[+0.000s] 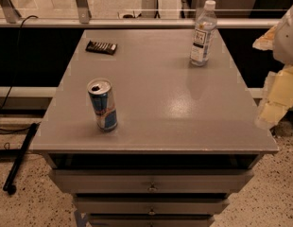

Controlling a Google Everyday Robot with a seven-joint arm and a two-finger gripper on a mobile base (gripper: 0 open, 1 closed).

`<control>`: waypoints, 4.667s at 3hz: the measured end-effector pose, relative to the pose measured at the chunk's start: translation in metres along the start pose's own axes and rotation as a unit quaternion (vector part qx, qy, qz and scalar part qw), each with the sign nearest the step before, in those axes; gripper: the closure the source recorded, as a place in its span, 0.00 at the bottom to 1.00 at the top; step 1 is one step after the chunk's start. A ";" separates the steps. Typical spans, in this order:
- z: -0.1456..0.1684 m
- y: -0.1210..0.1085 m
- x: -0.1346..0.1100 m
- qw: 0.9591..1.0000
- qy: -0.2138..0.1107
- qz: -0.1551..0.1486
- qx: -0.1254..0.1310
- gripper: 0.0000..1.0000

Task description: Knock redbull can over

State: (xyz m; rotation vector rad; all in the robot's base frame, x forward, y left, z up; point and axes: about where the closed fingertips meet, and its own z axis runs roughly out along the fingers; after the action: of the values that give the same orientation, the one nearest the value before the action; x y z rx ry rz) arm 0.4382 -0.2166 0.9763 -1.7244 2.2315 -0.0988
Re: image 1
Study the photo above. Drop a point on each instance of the dark snack bar wrapper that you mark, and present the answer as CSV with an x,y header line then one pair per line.
x,y
100,47

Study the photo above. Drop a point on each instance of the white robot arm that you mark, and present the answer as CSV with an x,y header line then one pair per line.
x,y
279,39

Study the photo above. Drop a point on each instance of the black rod on floor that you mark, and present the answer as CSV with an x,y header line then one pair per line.
x,y
9,186

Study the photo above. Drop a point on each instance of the metal rail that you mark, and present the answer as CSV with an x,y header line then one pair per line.
x,y
139,23

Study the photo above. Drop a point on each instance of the top grey drawer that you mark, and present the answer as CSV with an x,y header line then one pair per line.
x,y
150,181

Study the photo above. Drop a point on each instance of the grey drawer cabinet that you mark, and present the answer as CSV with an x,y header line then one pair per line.
x,y
170,114

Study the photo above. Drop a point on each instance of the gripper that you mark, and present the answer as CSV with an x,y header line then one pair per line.
x,y
286,40

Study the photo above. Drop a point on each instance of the left metal bracket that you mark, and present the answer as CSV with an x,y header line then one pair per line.
x,y
11,14

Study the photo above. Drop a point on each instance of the blue silver redbull can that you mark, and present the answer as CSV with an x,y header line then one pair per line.
x,y
102,99

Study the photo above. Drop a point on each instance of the metal bracket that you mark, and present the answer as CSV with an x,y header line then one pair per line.
x,y
84,14
11,14

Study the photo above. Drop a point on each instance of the clear plastic water bottle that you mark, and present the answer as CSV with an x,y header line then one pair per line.
x,y
204,32

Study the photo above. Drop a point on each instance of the grey drawer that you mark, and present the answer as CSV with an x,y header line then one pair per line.
x,y
150,181
150,221
151,205

